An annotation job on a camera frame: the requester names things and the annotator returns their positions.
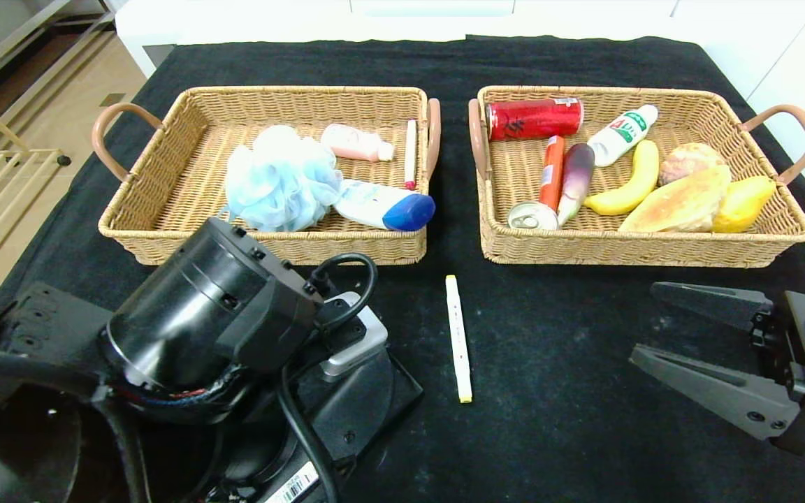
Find purple eggplant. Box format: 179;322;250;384
558;143;596;226

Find silver tin can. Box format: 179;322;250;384
507;201;559;231

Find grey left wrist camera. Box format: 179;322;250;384
319;292;389;383

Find black leather glasses case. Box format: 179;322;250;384
298;341;424;469

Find long bread loaf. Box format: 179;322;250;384
618;166;732;233

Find small pink bottle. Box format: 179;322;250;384
322;124;395;163

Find black tablecloth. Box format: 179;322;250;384
0;35;805;503

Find red drink can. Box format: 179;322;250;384
486;99;583;141

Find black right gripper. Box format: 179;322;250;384
628;280;805;456

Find orange sausage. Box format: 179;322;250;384
539;136;566;214

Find white marker with yellow cap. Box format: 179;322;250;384
444;275;473;404

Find round bread roll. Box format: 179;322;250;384
658;143;725;188

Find yellow banana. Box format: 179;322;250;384
584;140;660;217

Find white bottle with green label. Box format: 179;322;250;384
588;105;658;167

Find grey and brown shelf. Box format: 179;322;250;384
0;0;120;161

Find light blue bath pouf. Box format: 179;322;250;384
221;124;344;233

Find beige wooden rack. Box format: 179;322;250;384
0;80;73;293

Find rectangular wicker basket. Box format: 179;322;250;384
467;85;805;270
90;86;442;268

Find white bottle with blue cap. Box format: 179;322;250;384
333;179;437;232

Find white pen with red tip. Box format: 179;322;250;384
404;119;418;191

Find black braided cable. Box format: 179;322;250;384
106;363;249;413

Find thick black camera cable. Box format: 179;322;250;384
277;251;379;503

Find yellow mango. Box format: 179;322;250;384
711;176;776;235

